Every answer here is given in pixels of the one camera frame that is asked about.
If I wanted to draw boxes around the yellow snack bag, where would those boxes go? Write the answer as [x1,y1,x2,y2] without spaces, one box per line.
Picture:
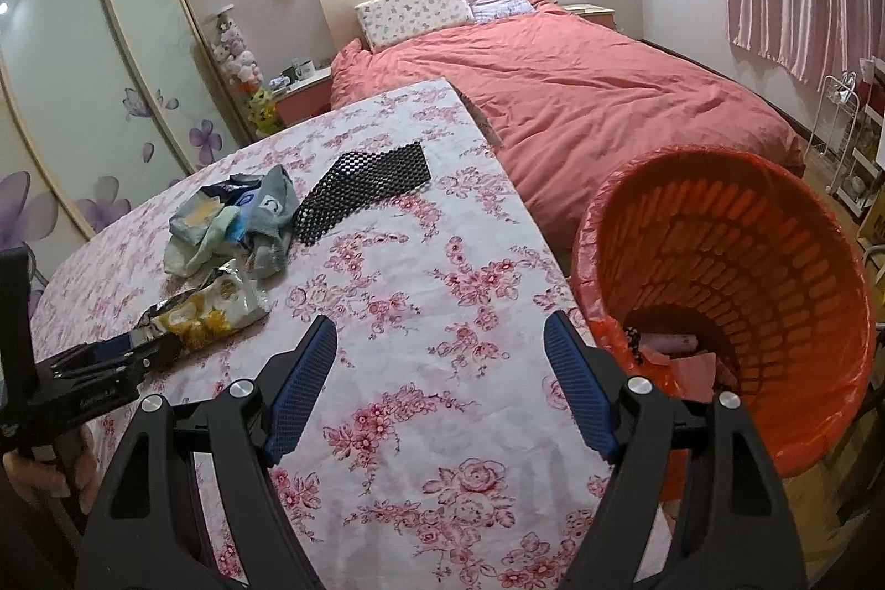
[137,259,270,352]

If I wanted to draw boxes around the grey smiley sock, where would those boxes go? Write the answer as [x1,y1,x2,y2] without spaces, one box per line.
[243,165,299,280]

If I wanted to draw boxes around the orange plastic trash basket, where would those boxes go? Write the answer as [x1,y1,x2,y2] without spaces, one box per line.
[571,147,876,478]

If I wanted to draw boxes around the person's left hand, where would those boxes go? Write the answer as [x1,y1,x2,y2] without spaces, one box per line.
[3,427,101,515]

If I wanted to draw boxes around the pink floral tablecloth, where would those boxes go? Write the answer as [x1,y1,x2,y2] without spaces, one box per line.
[32,79,611,588]

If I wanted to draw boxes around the floral glass wardrobe doors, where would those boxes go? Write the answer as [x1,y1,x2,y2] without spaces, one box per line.
[2,0,247,296]

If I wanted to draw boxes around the black mesh mat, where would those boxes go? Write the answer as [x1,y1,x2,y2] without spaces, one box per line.
[293,140,430,246]

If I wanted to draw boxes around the stack of plush toys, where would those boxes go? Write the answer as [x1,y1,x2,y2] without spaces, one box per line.
[210,4,284,138]

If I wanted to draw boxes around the pink bedside table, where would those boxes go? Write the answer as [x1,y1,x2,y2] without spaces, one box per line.
[274,67,331,127]

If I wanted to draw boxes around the coral pink duvet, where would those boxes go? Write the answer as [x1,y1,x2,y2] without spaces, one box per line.
[331,2,804,253]

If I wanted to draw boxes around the white floral pillow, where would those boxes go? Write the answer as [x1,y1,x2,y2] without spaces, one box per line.
[354,0,476,53]

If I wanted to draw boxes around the far bedside table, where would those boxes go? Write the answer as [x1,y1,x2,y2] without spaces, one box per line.
[563,3,618,30]

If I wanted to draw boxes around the white wire rack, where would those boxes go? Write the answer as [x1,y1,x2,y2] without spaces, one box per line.
[805,57,883,220]

